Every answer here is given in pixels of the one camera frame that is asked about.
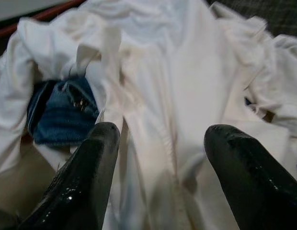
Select white t-shirt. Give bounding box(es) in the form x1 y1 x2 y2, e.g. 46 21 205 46
0 0 266 230

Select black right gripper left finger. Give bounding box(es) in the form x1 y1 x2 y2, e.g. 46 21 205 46
17 121 121 230

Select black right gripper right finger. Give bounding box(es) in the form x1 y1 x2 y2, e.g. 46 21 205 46
204 124 297 230

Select white crumpled garment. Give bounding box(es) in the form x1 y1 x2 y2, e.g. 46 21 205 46
210 2 297 154

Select grey checked fabric chair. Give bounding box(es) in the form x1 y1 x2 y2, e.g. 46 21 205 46
206 0 297 43

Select blue denim jeans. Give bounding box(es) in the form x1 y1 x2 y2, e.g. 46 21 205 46
27 76 101 147

